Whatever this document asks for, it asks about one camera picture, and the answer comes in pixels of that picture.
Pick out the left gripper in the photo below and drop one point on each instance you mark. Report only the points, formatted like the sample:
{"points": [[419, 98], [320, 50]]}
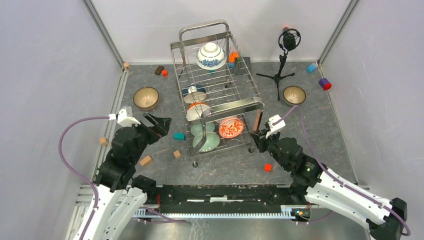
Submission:
{"points": [[160, 127]]}

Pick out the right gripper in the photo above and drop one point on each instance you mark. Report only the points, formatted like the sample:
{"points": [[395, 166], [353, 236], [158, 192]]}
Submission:
{"points": [[260, 138]]}

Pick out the copper bowl with floral motif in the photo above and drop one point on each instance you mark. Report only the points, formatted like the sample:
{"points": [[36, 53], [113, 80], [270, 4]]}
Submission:
{"points": [[146, 98]]}

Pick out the dark bowl with lattice band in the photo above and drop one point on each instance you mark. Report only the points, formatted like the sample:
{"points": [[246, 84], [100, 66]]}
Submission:
{"points": [[294, 95]]}

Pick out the white blue floral bowl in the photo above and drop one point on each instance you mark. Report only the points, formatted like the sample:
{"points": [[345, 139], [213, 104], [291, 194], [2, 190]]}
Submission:
{"points": [[211, 56]]}

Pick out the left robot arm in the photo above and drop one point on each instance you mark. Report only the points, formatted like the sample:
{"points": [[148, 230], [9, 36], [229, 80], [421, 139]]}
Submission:
{"points": [[117, 194]]}

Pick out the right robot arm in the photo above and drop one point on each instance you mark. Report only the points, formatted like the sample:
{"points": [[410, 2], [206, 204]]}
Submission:
{"points": [[315, 183]]}

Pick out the steel two-tier dish rack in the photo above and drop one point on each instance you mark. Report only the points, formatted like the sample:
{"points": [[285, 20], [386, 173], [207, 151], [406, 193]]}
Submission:
{"points": [[227, 94]]}

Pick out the red cube block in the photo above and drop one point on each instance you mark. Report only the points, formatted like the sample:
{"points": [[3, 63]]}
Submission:
{"points": [[267, 167]]}

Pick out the teal block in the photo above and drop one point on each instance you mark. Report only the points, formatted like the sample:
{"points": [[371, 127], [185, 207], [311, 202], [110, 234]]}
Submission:
{"points": [[179, 136]]}

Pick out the long wooden block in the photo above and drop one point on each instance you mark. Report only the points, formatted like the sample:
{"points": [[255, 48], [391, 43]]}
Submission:
{"points": [[145, 161]]}

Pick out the small wooden cube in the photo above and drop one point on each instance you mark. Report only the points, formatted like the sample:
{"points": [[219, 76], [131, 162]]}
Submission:
{"points": [[177, 154]]}

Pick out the red white patterned bowl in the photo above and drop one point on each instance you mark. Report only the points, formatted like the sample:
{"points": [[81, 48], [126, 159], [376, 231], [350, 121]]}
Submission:
{"points": [[231, 127]]}

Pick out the celadon green rear bowl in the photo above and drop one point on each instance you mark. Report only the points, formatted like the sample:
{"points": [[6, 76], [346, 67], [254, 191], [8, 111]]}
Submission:
{"points": [[197, 129]]}

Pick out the celadon green bowl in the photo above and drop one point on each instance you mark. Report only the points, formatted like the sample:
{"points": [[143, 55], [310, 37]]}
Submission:
{"points": [[197, 129], [212, 142]]}

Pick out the white bowl with orange rim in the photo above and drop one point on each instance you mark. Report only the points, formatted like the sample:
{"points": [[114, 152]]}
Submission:
{"points": [[195, 110]]}

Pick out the wooden cube at left edge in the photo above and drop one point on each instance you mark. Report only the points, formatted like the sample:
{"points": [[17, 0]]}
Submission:
{"points": [[103, 141]]}

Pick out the celadon green front bowl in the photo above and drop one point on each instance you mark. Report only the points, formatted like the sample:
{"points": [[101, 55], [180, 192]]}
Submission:
{"points": [[212, 142]]}

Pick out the blue rimmed small bowl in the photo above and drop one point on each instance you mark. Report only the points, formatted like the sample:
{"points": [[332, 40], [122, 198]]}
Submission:
{"points": [[194, 93]]}

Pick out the small red block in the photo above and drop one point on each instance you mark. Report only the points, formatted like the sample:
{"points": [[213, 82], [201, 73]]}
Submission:
{"points": [[164, 73]]}

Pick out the brown block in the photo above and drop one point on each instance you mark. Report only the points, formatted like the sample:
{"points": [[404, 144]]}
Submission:
{"points": [[159, 70]]}

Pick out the grey building baseplate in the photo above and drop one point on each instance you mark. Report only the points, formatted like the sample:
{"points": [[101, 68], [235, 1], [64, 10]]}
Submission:
{"points": [[241, 66]]}

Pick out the purple and red block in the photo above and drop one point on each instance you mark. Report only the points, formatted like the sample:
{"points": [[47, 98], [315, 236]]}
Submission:
{"points": [[325, 84]]}

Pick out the light blue block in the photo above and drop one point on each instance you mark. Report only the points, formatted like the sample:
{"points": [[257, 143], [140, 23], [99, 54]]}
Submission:
{"points": [[312, 67]]}

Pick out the orange arch block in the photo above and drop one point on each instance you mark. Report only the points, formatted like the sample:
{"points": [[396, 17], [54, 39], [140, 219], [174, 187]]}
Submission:
{"points": [[233, 57]]}

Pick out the black microphone on tripod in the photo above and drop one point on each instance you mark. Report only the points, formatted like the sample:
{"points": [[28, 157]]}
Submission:
{"points": [[288, 40]]}

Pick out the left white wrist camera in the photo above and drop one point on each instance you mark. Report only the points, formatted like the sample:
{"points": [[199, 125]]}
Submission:
{"points": [[124, 117]]}

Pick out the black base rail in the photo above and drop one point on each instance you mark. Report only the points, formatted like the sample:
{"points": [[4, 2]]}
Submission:
{"points": [[223, 199]]}

